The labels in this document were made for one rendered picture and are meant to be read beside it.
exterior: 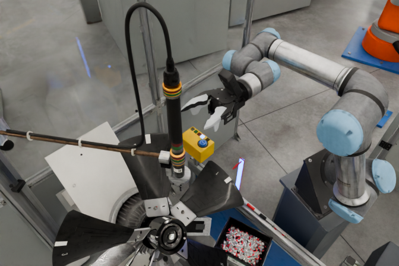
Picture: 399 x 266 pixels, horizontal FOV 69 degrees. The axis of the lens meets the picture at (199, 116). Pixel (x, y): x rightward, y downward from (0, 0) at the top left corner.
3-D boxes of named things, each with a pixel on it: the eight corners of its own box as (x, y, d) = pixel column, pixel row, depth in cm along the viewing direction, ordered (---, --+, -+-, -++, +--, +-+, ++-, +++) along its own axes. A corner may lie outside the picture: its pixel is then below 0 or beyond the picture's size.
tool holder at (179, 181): (159, 183, 90) (156, 164, 83) (165, 164, 95) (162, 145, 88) (188, 187, 89) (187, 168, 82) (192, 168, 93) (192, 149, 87)
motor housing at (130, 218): (132, 259, 119) (144, 271, 108) (102, 215, 114) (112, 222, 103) (174, 221, 131) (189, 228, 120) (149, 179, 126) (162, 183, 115)
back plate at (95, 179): (110, 325, 114) (111, 326, 113) (5, 180, 99) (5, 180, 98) (205, 230, 141) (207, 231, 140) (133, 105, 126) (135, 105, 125)
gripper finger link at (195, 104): (181, 123, 85) (211, 114, 88) (180, 108, 81) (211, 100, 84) (179, 116, 88) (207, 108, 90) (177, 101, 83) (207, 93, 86)
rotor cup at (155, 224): (150, 256, 107) (165, 269, 97) (130, 225, 104) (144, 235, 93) (179, 229, 115) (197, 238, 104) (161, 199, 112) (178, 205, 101)
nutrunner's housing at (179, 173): (172, 184, 92) (158, 63, 60) (175, 174, 95) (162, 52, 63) (184, 186, 92) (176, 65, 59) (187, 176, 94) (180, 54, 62)
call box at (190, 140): (179, 148, 158) (179, 135, 151) (193, 138, 163) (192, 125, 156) (200, 165, 150) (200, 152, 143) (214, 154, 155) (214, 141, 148)
